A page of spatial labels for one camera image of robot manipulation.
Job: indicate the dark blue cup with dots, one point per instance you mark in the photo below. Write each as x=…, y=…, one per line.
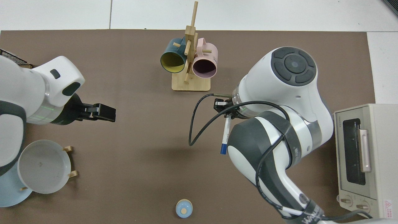
x=171, y=49

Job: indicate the brown table cloth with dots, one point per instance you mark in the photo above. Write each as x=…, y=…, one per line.
x=124, y=155

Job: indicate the dark grey flat object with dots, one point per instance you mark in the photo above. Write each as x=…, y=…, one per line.
x=392, y=5

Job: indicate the pale toaster oven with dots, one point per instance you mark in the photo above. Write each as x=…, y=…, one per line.
x=385, y=155

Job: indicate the wooden plate rack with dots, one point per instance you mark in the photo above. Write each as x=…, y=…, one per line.
x=68, y=148

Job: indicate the pink cup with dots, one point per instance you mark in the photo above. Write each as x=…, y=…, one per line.
x=208, y=53

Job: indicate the white marker with blue cap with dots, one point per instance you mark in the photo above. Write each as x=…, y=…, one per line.
x=224, y=140

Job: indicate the light blue plate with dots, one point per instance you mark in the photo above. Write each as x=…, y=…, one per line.
x=9, y=196

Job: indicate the wooden cup stand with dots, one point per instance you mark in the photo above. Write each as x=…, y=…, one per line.
x=192, y=85

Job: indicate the grey plate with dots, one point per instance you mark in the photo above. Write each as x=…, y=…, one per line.
x=43, y=166

